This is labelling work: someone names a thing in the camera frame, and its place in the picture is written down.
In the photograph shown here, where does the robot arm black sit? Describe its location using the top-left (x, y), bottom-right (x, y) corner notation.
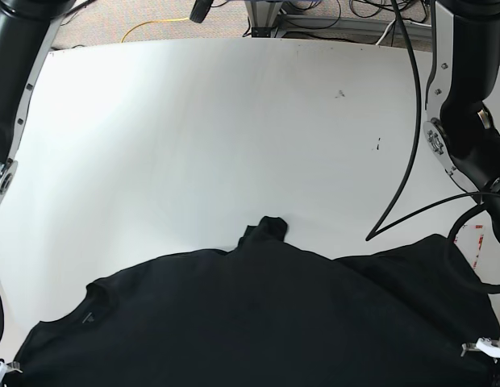
top-left (0, 0), bottom-right (74, 206)
top-left (423, 1), bottom-right (500, 295)

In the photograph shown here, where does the yellow cable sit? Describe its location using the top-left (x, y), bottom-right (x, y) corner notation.
top-left (120, 15), bottom-right (194, 44)

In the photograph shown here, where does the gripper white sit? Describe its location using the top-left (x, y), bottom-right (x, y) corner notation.
top-left (460, 337), bottom-right (500, 362)
top-left (0, 359), bottom-right (23, 387)

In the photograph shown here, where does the black loop cable arm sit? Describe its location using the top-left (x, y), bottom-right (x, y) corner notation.
top-left (365, 0), bottom-right (500, 296)

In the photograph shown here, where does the red tape rectangle marker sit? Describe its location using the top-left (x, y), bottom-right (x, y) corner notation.
top-left (454, 224), bottom-right (485, 269)

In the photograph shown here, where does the black T-shirt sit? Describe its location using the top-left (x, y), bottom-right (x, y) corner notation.
top-left (4, 217), bottom-right (500, 386)

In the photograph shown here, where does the aluminium table leg profile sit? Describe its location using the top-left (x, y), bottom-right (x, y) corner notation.
top-left (244, 1), bottom-right (284, 38)

